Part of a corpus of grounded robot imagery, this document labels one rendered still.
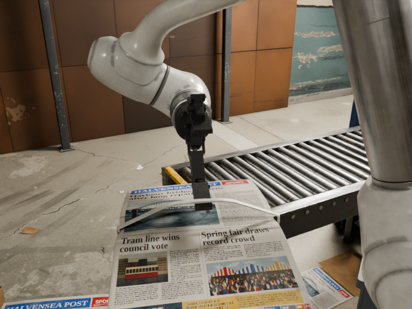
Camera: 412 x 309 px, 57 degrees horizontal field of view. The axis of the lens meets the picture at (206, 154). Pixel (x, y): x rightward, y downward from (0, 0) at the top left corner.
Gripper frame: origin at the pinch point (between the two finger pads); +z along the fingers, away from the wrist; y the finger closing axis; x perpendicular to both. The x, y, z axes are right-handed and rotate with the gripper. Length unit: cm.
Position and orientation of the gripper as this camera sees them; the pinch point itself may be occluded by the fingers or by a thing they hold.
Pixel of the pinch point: (202, 167)
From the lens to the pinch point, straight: 63.1
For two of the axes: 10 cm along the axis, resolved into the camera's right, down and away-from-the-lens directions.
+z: 1.2, 4.7, -8.7
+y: 0.0, 8.8, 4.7
